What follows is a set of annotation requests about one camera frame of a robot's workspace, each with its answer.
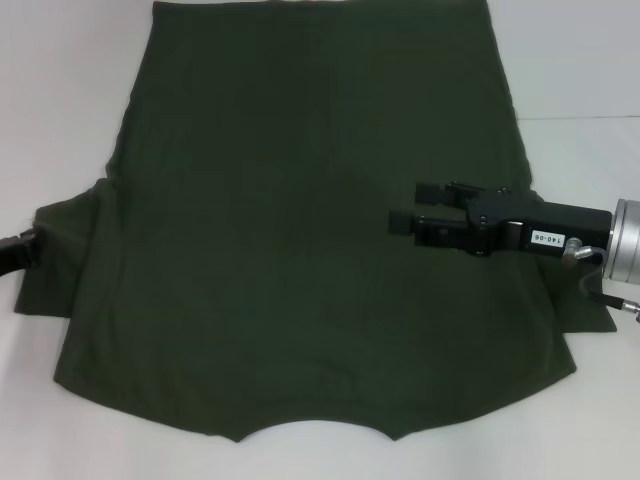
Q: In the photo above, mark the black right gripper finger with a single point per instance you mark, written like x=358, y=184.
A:
x=402, y=223

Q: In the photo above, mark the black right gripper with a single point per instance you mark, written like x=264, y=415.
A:
x=575, y=225

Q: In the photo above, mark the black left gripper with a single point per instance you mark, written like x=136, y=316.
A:
x=11, y=257

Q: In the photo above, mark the dark green shirt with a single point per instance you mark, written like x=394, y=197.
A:
x=300, y=200

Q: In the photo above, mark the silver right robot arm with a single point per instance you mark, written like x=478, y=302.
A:
x=625, y=240

